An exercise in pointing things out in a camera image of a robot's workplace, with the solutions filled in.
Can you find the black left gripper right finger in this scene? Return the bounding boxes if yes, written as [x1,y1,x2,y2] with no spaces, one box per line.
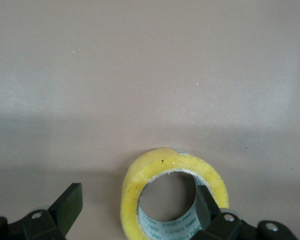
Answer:
[194,184,299,240]

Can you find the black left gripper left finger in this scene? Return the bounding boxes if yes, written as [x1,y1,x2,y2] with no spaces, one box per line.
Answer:
[0,182,84,240]

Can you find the yellow clear tape roll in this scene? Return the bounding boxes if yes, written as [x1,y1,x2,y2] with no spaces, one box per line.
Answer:
[120,146,231,240]

